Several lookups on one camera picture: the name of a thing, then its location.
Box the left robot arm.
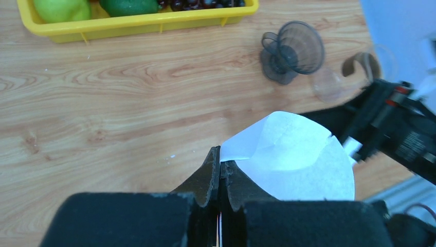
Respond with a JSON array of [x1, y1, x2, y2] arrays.
[[41, 147, 435, 246]]

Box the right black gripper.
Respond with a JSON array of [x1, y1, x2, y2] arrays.
[[300, 79, 435, 184]]

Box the yellow plastic tray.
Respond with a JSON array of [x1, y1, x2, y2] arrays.
[[17, 1, 259, 43]]

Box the dark purple grapes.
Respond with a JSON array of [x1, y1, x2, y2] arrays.
[[157, 0, 246, 11]]

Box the dark green avocado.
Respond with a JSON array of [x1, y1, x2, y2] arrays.
[[99, 0, 160, 17]]

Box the light green apple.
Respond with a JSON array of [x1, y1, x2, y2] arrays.
[[33, 0, 92, 23]]

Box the white paper coffee filter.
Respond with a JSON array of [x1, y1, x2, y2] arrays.
[[220, 111, 355, 201]]

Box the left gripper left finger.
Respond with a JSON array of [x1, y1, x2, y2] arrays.
[[41, 147, 220, 246]]

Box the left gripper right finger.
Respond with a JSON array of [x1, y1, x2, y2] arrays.
[[220, 161, 393, 246]]

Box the clear glass carafe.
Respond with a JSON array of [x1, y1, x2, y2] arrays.
[[310, 44, 398, 103]]

